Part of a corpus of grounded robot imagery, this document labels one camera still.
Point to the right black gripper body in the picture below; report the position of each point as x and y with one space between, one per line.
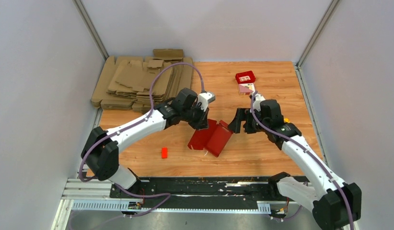
251 125

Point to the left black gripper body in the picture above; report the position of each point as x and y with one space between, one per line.
196 116

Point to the red paper box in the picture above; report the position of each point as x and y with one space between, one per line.
213 139

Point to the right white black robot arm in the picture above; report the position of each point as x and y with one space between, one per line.
333 202

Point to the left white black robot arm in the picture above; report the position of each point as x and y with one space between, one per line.
102 148

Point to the clear card box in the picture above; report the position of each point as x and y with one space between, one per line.
246 88

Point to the small red block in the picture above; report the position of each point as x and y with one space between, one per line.
164 153

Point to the red toy brick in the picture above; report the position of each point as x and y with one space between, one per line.
245 77

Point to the stack of flat cardboard boxes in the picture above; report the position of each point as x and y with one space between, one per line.
128 82

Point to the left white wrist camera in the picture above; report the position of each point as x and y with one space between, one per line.
204 99

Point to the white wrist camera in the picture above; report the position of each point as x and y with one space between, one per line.
204 99
257 97

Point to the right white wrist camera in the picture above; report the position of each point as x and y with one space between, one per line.
257 97

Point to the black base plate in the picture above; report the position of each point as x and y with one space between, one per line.
255 188

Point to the aluminium frame rail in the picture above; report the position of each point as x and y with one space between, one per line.
103 195

